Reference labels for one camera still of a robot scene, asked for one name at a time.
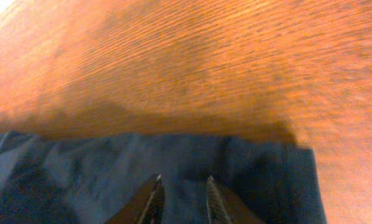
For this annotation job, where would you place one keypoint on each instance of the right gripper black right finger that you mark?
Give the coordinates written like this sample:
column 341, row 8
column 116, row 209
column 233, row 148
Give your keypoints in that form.
column 225, row 207

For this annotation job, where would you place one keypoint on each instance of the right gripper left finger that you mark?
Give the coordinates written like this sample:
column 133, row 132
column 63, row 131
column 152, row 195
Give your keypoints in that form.
column 146, row 206

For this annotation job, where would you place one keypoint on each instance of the navy blue shorts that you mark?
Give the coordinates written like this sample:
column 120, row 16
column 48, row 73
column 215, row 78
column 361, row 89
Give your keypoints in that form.
column 89, row 180

